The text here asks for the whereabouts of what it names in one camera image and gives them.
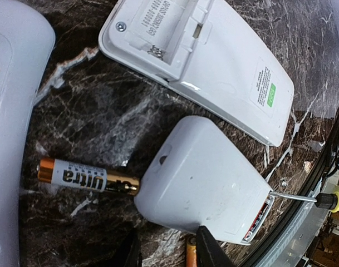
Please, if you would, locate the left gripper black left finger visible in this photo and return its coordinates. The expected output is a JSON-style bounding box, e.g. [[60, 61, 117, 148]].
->
[[118, 230, 143, 267]]

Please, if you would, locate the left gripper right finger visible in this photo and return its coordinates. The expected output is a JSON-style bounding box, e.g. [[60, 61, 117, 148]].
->
[[196, 226, 235, 267]]

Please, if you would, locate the white remote control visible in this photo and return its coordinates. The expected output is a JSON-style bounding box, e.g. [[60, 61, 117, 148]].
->
[[134, 116, 274, 245]]

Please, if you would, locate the gold black AA battery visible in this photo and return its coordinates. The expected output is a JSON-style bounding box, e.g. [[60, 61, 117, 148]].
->
[[37, 157, 140, 196]]

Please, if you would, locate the yellow handled screwdriver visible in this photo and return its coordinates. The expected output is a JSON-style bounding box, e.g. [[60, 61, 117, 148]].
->
[[269, 191, 339, 213]]

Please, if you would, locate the white remote with battery bay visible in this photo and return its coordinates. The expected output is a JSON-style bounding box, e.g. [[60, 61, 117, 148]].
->
[[98, 0, 294, 147]]

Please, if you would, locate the grey remote control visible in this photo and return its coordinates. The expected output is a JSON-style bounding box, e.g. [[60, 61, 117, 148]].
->
[[0, 1, 56, 266]]

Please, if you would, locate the black front rail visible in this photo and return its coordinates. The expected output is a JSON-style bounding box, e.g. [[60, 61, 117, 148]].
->
[[241, 108, 339, 266]]

